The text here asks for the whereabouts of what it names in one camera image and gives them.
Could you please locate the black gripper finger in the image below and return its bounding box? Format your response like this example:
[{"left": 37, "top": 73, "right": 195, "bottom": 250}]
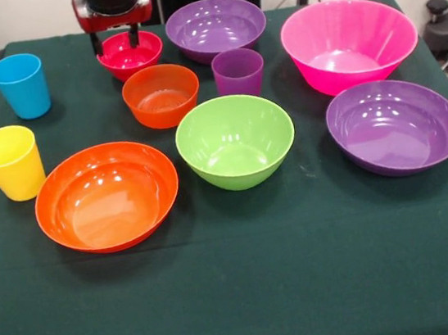
[
  {"left": 125, "top": 21, "right": 144, "bottom": 50},
  {"left": 89, "top": 29, "right": 104, "bottom": 57}
]

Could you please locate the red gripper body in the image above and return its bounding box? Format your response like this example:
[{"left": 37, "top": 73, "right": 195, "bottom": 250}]
[{"left": 70, "top": 0, "right": 156, "bottom": 35}]

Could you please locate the small red bowl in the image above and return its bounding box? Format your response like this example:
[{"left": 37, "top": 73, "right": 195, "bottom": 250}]
[{"left": 93, "top": 27, "right": 167, "bottom": 86}]

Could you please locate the purple bowl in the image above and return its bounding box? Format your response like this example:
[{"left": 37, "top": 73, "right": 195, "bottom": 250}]
[
  {"left": 161, "top": 0, "right": 271, "bottom": 70},
  {"left": 321, "top": 70, "right": 448, "bottom": 186}
]

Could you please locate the small orange bowl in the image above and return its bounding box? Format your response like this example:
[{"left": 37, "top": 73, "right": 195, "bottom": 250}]
[{"left": 118, "top": 59, "right": 206, "bottom": 134}]

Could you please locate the blue plastic cup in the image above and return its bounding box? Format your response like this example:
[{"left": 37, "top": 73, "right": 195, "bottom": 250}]
[{"left": 0, "top": 50, "right": 55, "bottom": 124}]

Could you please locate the purple plastic cup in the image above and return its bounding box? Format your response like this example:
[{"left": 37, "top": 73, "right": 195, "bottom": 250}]
[{"left": 209, "top": 45, "right": 269, "bottom": 101}]

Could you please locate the green bowl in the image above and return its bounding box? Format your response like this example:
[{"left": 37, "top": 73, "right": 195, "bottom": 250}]
[{"left": 170, "top": 86, "right": 303, "bottom": 199}]

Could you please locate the large pink bowl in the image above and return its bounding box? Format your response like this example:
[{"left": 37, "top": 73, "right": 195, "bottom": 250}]
[{"left": 276, "top": 0, "right": 425, "bottom": 103}]

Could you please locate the large orange bowl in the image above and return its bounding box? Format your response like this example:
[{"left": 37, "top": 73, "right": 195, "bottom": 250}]
[{"left": 26, "top": 134, "right": 188, "bottom": 264}]

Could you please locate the yellow plastic cup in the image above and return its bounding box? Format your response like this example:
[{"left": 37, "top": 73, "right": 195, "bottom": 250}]
[{"left": 0, "top": 122, "right": 50, "bottom": 205}]

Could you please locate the dark green table cloth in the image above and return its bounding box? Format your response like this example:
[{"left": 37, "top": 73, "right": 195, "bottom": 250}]
[{"left": 0, "top": 0, "right": 448, "bottom": 335}]

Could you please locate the black equipment with knob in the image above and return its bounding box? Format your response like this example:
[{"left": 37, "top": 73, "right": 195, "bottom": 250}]
[{"left": 419, "top": 0, "right": 448, "bottom": 79}]

